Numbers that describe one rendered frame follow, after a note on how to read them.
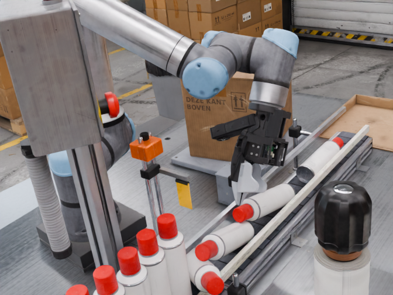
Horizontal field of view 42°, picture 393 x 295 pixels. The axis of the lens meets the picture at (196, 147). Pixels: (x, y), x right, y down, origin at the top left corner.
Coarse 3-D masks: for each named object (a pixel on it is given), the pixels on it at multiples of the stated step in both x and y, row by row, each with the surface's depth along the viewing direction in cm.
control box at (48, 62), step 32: (32, 0) 70; (64, 0) 67; (0, 32) 61; (32, 32) 62; (64, 32) 63; (32, 64) 64; (64, 64) 65; (32, 96) 65; (64, 96) 67; (32, 128) 67; (64, 128) 68; (96, 128) 70
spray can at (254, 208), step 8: (280, 184) 122; (288, 184) 122; (264, 192) 116; (272, 192) 117; (280, 192) 118; (288, 192) 120; (248, 200) 111; (256, 200) 111; (264, 200) 113; (272, 200) 114; (280, 200) 117; (288, 200) 120; (240, 208) 108; (248, 208) 109; (256, 208) 110; (264, 208) 112; (272, 208) 114; (240, 216) 108; (248, 216) 108; (256, 216) 110
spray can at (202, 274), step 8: (192, 256) 99; (192, 264) 96; (200, 264) 94; (208, 264) 93; (192, 272) 94; (200, 272) 92; (208, 272) 91; (216, 272) 93; (192, 280) 94; (200, 280) 92; (208, 280) 88; (216, 280) 89; (200, 288) 92; (208, 288) 88; (216, 288) 89
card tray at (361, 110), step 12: (360, 96) 182; (348, 108) 179; (360, 108) 180; (372, 108) 179; (384, 108) 178; (336, 120) 173; (348, 120) 173; (360, 120) 172; (372, 120) 171; (384, 120) 170; (324, 132) 167; (372, 132) 163; (384, 132) 162; (384, 144) 155
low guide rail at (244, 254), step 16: (368, 128) 150; (352, 144) 141; (336, 160) 134; (320, 176) 128; (304, 192) 122; (288, 208) 116; (272, 224) 112; (256, 240) 107; (240, 256) 103; (224, 272) 99
